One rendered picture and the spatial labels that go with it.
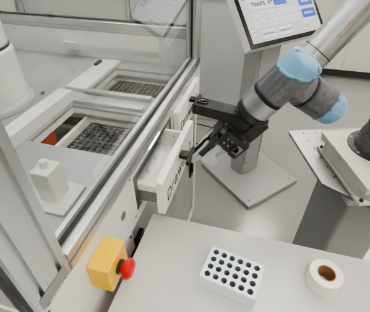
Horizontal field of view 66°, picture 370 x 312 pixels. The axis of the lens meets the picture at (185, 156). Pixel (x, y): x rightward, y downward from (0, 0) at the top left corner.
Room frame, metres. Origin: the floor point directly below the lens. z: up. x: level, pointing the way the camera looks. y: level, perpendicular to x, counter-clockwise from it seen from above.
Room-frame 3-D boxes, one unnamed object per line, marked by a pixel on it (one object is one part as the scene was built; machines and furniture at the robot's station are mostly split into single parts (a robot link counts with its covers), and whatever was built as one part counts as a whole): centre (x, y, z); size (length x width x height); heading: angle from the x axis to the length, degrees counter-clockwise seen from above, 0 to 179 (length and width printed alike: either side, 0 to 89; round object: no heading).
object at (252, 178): (1.52, -0.45, 0.51); 0.50 x 0.45 x 1.02; 33
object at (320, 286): (0.33, -0.31, 0.78); 0.07 x 0.07 x 0.04
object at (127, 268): (0.29, 0.11, 0.88); 0.04 x 0.03 x 0.04; 165
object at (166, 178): (0.61, 0.02, 0.87); 0.29 x 0.02 x 0.11; 165
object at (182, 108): (0.93, -0.01, 0.87); 0.29 x 0.02 x 0.11; 165
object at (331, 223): (0.73, -0.62, 0.38); 0.30 x 0.30 x 0.76; 4
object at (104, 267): (0.30, 0.15, 0.88); 0.07 x 0.05 x 0.07; 165
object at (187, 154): (0.60, 0.00, 0.91); 0.07 x 0.04 x 0.01; 165
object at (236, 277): (0.33, -0.10, 0.78); 0.12 x 0.08 x 0.04; 65
